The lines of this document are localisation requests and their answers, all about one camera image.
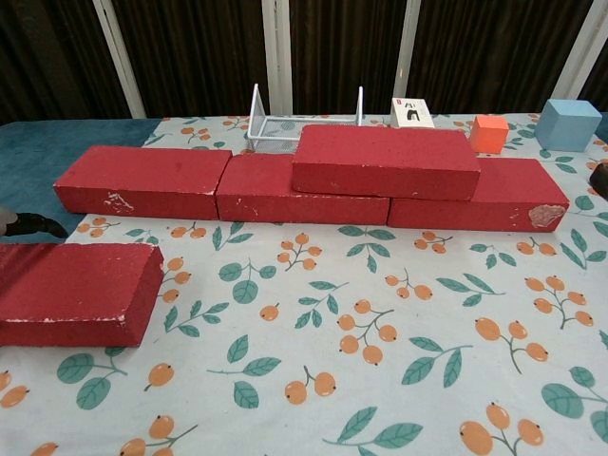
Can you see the small white product box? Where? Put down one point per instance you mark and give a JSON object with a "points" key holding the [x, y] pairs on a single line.
{"points": [[412, 114]]}

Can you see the brown bottle with white cap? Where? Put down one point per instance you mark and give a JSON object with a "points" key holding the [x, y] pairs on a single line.
{"points": [[601, 180]]}

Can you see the orange cube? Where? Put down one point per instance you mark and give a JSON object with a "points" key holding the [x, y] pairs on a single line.
{"points": [[487, 135]]}

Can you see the light blue cube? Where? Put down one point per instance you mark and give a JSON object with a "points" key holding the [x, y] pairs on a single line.
{"points": [[565, 126]]}

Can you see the red foam brick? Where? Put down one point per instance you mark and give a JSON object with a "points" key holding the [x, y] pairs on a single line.
{"points": [[380, 161], [256, 190], [66, 285]]}

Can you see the white partition frame post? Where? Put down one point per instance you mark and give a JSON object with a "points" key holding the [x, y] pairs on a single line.
{"points": [[116, 52], [582, 52], [408, 47], [277, 47]]}

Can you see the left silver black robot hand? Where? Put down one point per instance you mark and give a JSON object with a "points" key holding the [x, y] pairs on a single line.
{"points": [[33, 223]]}

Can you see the red brick with white scratches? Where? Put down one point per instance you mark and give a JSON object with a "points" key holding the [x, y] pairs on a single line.
{"points": [[142, 176]]}

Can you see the floral fruit print tablecloth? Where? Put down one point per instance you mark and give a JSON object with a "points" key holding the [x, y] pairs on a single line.
{"points": [[304, 380]]}

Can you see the red brick with chipped corner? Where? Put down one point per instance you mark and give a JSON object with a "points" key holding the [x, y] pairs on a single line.
{"points": [[503, 204]]}

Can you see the teal table mat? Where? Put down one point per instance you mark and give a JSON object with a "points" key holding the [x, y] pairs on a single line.
{"points": [[33, 161]]}

